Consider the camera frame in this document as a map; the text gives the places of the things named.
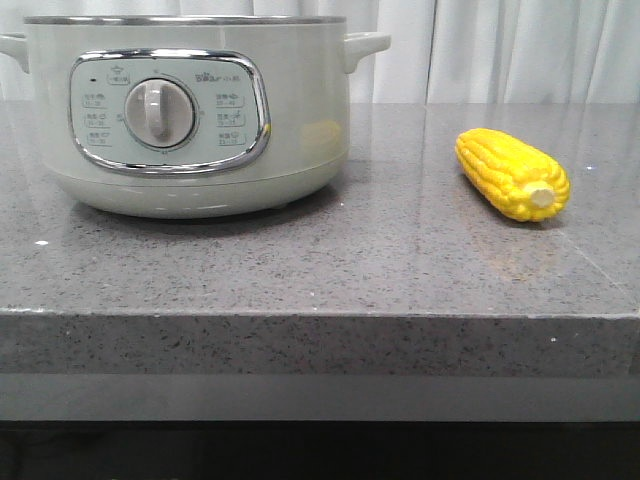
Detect pale green electric cooking pot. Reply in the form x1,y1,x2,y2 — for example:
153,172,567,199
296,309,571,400
1,15,391,219

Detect white pleated curtain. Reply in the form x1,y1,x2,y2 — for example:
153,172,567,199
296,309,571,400
1,1,639,104

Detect yellow toy corn cob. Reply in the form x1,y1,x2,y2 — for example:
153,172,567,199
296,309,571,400
455,128,571,222

